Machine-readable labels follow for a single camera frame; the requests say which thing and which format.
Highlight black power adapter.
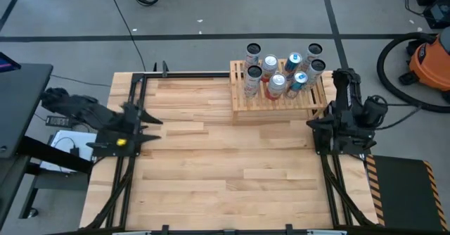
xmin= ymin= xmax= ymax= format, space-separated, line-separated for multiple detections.
xmin=44 ymin=115 xmax=73 ymax=128

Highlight silver can black top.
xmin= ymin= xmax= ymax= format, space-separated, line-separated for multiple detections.
xmin=243 ymin=65 xmax=264 ymax=99

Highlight blue silver Red Bull can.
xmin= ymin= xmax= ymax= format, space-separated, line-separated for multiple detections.
xmin=283 ymin=51 xmax=303 ymax=81

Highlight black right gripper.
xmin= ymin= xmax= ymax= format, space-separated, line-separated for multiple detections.
xmin=306 ymin=110 xmax=353 ymax=141

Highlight orange shop vacuum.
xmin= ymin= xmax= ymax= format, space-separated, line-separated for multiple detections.
xmin=375 ymin=32 xmax=450 ymax=115
xmin=399 ymin=27 xmax=450 ymax=102

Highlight black equipment case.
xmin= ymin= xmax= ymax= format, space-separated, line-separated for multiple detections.
xmin=404 ymin=0 xmax=450 ymax=30

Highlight white floral can black top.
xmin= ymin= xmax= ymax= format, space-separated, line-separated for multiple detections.
xmin=244 ymin=42 xmax=262 ymax=69

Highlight monitor screen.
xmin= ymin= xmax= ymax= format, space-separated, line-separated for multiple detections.
xmin=0 ymin=51 xmax=21 ymax=73

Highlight white Celsius can black top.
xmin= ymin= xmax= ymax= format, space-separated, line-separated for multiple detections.
xmin=302 ymin=42 xmax=323 ymax=70

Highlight thin black desk cable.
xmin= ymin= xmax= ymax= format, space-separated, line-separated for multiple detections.
xmin=51 ymin=74 xmax=112 ymax=87

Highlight silver slim can blue tab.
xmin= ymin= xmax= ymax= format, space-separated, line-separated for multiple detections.
xmin=285 ymin=70 xmax=309 ymax=99

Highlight long black floor cable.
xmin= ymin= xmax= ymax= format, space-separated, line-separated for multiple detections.
xmin=105 ymin=0 xmax=147 ymax=72

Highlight black desk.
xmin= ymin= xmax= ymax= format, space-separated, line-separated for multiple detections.
xmin=0 ymin=63 xmax=94 ymax=222

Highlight wooden slatted shelf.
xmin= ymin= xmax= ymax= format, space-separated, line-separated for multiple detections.
xmin=229 ymin=59 xmax=328 ymax=125

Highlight red white Spindrift can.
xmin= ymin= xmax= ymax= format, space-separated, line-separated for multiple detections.
xmin=264 ymin=72 xmax=288 ymax=101
xmin=259 ymin=53 xmax=279 ymax=83

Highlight black hazard striped mat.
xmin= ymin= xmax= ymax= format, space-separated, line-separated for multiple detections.
xmin=364 ymin=153 xmax=450 ymax=232

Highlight white paper sheets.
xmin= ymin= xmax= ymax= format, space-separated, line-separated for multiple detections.
xmin=40 ymin=129 xmax=98 ymax=174

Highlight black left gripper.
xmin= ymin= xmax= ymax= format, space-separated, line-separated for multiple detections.
xmin=112 ymin=102 xmax=164 ymax=145

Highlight grey can black top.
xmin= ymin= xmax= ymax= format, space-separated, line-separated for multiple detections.
xmin=304 ymin=58 xmax=327 ymax=91

